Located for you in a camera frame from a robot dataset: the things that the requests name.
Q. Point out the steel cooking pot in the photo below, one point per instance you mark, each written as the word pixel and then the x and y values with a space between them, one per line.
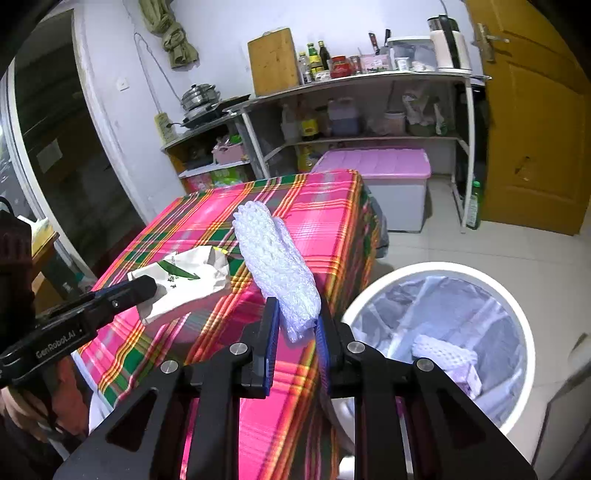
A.
pixel 199 95

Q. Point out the small wooden side table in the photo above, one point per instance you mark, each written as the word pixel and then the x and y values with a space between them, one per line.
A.
pixel 46 295

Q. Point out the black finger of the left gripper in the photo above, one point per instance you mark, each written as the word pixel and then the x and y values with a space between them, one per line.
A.
pixel 103 305

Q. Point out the wooden cutting board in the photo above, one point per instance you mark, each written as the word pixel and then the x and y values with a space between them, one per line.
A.
pixel 273 62

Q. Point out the pink lid storage box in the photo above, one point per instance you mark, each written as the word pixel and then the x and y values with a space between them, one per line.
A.
pixel 396 177

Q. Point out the white electric kettle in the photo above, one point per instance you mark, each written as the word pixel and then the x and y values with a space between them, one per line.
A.
pixel 449 44

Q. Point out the white foam net sleeve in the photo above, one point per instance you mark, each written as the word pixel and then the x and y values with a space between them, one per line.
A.
pixel 278 268

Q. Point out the yellow wooden door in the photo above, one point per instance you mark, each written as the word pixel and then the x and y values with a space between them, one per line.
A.
pixel 538 172

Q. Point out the purple white carton box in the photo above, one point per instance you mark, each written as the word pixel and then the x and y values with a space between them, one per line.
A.
pixel 467 379

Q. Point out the green glass bottle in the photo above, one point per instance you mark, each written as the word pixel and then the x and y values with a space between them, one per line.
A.
pixel 474 214

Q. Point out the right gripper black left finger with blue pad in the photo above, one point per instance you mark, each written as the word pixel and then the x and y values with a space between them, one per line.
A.
pixel 183 421

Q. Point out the red lid jar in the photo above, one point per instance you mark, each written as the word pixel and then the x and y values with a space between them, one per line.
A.
pixel 341 67

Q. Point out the crumpled white paper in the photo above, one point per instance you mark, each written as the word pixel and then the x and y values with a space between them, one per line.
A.
pixel 184 281

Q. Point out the white round trash bin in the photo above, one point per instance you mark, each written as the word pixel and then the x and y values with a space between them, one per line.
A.
pixel 463 320

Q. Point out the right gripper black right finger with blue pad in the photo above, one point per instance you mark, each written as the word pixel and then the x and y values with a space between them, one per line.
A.
pixel 411 420

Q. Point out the long white foam net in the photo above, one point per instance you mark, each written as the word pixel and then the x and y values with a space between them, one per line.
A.
pixel 446 355

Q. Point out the person's left hand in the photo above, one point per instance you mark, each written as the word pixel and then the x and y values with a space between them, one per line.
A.
pixel 66 402

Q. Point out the white metal shelf rack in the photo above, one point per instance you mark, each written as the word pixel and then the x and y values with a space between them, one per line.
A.
pixel 374 94

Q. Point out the pink plastic basket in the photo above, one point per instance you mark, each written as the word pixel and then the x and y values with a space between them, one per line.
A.
pixel 225 154

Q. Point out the pink plaid tablecloth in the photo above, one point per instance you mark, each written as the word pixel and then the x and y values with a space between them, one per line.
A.
pixel 335 228

